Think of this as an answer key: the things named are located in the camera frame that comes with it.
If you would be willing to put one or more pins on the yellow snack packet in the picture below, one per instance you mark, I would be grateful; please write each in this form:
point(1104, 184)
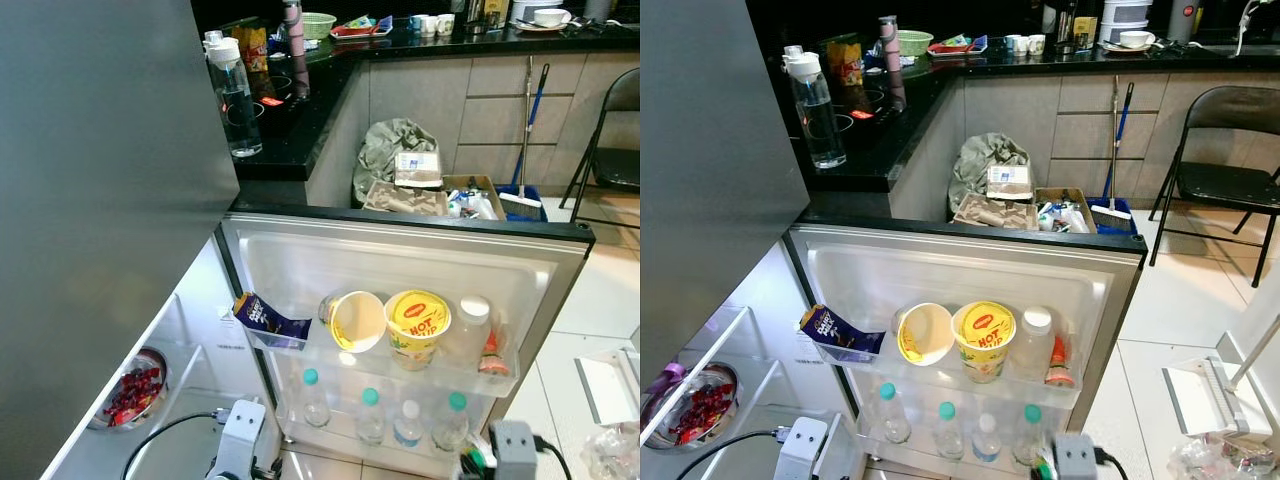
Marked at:
point(250, 48)
point(844, 62)

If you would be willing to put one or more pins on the white mug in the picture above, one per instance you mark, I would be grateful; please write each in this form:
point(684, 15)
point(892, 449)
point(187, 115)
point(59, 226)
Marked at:
point(446, 22)
point(429, 24)
point(1021, 44)
point(1037, 44)

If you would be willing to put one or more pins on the black induction hob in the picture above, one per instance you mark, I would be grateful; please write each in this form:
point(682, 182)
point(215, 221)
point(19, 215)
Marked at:
point(270, 120)
point(870, 125)

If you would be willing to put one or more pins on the parcel with white label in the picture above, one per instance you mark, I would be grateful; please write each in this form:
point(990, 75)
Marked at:
point(1010, 180)
point(418, 168)

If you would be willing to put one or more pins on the red tray with items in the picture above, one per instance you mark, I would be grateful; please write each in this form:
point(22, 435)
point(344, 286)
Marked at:
point(360, 30)
point(957, 46)

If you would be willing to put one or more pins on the green plastic basket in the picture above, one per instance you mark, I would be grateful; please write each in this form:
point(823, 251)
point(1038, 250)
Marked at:
point(318, 25)
point(915, 43)

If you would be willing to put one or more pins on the kitchen counter black top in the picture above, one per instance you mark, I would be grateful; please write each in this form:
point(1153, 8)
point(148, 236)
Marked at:
point(1000, 120)
point(420, 110)

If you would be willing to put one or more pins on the clear water bottle white lid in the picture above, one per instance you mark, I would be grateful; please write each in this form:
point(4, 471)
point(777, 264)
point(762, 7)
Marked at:
point(238, 100)
point(818, 110)

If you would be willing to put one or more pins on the black coffee press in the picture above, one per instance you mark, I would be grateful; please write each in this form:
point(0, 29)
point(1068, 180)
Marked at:
point(1067, 28)
point(472, 15)

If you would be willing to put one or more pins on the white plate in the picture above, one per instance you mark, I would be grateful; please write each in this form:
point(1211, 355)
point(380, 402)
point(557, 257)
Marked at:
point(525, 27)
point(1110, 48)

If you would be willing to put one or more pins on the white capped blue label bottle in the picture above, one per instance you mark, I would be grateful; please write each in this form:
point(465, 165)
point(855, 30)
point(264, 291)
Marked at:
point(987, 442)
point(408, 428)

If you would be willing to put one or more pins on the yellow cup noodle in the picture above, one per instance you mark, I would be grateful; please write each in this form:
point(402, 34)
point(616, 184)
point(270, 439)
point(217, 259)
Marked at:
point(417, 320)
point(355, 322)
point(925, 335)
point(983, 335)

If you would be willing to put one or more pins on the blue dustpan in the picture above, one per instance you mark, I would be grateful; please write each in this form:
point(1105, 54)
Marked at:
point(1130, 225)
point(542, 212)

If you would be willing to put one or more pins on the fridge door with shelves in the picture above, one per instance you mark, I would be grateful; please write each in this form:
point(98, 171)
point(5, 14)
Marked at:
point(420, 260)
point(1000, 270)

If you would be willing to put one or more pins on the purple chocolate bar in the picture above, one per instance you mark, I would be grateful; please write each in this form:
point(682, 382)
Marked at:
point(830, 332)
point(262, 318)

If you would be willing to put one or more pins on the white stacked container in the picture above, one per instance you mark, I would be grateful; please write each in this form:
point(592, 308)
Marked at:
point(535, 8)
point(1125, 15)

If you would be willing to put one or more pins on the grey fridge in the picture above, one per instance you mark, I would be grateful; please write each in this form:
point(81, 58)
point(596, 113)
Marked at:
point(100, 150)
point(720, 150)

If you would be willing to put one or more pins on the grey green sack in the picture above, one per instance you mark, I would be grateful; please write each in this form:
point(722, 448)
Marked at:
point(385, 145)
point(980, 160)

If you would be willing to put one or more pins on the purple plastic item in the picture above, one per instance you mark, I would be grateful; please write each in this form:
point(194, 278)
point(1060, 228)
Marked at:
point(668, 378)

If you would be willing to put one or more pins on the steel bowl of red food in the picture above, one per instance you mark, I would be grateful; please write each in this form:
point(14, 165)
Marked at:
point(130, 390)
point(700, 410)

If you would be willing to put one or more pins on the white faucet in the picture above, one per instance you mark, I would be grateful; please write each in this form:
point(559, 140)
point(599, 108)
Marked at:
point(1248, 20)

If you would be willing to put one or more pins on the white bowl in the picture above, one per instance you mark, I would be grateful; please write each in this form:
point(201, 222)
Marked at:
point(550, 17)
point(1136, 38)

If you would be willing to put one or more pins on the red capped sauce bottle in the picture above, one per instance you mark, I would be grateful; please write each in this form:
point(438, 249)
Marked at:
point(1060, 370)
point(493, 355)

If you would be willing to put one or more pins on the cardboard box of bottles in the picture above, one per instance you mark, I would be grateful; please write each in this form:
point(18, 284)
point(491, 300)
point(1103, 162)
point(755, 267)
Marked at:
point(475, 200)
point(1065, 213)

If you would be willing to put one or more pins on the teal capped small bottle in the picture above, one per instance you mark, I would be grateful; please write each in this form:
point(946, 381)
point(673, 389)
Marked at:
point(890, 415)
point(313, 400)
point(948, 435)
point(452, 425)
point(371, 420)
point(1030, 440)

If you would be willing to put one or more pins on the clear plastic bag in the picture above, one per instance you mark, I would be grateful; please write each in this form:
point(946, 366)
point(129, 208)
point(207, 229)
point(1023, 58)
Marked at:
point(1220, 458)
point(612, 455)

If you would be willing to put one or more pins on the pink tumbler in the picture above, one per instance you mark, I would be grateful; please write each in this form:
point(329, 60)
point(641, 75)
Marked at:
point(293, 25)
point(889, 40)

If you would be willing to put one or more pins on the white capped clear bottle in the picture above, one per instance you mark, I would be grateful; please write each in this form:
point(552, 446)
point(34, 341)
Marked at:
point(1033, 345)
point(470, 325)

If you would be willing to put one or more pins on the grey kettle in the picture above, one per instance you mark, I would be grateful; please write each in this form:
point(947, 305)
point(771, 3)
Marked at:
point(598, 8)
point(1182, 20)

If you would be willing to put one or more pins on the yellow box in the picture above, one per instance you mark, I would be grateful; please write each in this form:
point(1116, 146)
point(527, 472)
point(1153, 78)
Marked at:
point(495, 12)
point(1086, 30)

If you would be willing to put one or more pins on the black folding chair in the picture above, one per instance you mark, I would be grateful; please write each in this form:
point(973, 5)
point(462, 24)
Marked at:
point(1220, 185)
point(610, 165)

